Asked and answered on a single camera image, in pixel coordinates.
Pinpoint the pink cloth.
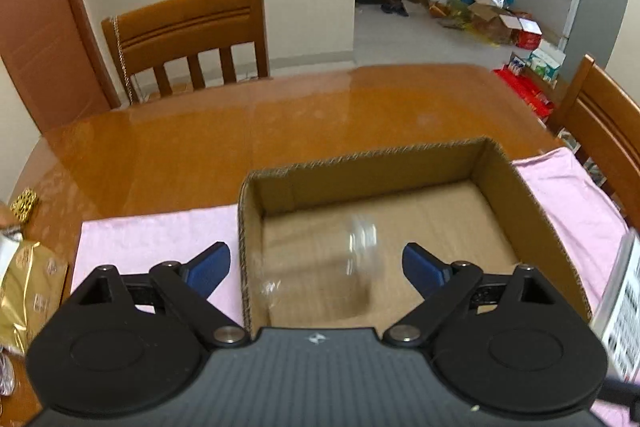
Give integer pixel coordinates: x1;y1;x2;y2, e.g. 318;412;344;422
70;147;640;427

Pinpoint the stack of red packages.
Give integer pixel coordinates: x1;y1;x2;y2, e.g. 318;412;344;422
492;67;556;122

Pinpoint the brown wooden door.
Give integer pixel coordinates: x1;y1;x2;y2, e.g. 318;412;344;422
0;0;124;134

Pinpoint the thin metal chain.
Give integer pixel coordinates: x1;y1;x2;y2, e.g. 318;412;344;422
112;16;137;106

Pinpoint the green and white box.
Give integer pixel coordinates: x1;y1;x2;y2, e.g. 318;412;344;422
527;48;566;82

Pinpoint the silver foil item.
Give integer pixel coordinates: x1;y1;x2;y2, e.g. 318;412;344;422
0;352;16;396

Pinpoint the brown open carton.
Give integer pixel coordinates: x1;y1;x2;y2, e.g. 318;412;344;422
467;2;521;46

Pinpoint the red carton with white flap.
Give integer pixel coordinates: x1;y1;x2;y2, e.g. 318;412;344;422
502;14;544;50

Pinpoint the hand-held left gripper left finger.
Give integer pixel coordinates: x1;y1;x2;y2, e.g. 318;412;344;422
74;241;252;351

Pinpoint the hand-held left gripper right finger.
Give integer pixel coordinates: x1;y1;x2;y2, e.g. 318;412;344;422
383;242;562;350

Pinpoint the wooden chair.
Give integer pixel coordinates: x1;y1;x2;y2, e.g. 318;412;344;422
547;54;640;233
101;0;274;108

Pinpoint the small gold ornament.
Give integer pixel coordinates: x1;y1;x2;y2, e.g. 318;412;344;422
10;188;41;225

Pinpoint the cardboard box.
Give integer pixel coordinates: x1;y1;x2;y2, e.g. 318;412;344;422
237;136;594;344

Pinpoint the clear plastic jar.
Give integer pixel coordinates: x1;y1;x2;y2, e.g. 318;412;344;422
259;212;382;314

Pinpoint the gold foil packet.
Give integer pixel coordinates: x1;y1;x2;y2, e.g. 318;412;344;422
0;239;69;356

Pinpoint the grey refrigerator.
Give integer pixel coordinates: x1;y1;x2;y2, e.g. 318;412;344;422
560;0;630;80

